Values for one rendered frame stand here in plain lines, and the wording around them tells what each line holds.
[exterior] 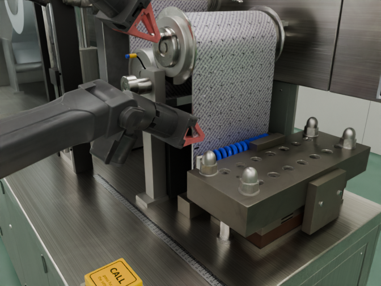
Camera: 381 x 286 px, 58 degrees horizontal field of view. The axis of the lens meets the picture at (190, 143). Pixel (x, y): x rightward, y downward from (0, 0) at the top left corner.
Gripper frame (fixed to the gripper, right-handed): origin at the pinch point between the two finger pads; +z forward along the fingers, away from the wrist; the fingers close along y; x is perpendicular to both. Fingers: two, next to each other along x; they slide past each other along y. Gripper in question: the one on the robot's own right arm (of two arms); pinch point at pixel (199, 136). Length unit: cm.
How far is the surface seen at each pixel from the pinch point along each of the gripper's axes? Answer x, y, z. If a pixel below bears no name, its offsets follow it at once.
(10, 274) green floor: -109, -118, 27
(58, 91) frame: -4.6, -43.3, -13.9
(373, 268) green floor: -32, -3, 162
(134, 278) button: -24.4, 12.4, -13.0
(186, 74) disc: 10.1, -1.3, -8.5
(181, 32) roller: 16.4, -1.7, -13.1
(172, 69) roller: 10.0, -4.8, -9.6
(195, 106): 5.1, 0.2, -4.4
